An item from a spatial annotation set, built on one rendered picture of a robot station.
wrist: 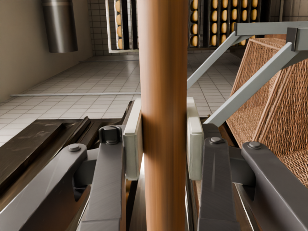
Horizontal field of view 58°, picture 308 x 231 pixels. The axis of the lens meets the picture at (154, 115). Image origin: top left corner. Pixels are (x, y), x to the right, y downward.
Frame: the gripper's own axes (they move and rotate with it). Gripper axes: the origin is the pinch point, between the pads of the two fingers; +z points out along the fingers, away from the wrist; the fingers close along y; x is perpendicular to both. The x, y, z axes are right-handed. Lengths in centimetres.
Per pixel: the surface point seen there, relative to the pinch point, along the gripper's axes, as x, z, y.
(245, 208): -51, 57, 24
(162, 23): 7.1, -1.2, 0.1
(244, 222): -54, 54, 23
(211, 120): -14.0, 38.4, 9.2
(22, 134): -56, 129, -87
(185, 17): 7.3, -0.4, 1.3
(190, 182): -18.1, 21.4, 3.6
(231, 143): -56, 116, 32
